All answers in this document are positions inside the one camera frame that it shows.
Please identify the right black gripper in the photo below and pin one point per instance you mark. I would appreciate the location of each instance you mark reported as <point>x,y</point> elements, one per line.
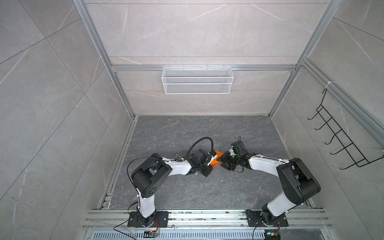
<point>224,158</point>

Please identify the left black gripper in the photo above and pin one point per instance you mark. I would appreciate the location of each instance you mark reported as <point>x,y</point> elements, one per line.
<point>207,173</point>

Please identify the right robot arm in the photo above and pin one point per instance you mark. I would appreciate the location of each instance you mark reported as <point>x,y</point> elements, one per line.
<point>298,183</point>

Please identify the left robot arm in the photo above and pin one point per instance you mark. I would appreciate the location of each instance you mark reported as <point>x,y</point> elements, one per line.
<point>153,172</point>

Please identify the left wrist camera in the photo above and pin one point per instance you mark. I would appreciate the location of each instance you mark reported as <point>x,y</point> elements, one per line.
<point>205,157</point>

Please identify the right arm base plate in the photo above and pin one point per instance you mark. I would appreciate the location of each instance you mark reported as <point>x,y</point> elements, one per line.
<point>264,218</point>

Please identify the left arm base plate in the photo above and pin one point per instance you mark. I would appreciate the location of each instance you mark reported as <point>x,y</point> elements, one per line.
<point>157,219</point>

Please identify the white wire mesh basket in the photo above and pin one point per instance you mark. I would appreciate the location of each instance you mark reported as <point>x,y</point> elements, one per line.
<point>205,80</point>

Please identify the aluminium mounting rail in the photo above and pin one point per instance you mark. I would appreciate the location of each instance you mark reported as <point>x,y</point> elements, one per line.
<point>209,219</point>

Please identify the white vented cable duct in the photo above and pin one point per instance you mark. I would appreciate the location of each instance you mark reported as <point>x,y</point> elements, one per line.
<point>182,235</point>

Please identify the black wire hook rack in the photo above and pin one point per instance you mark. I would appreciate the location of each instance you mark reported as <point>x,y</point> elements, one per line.
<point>340,136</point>

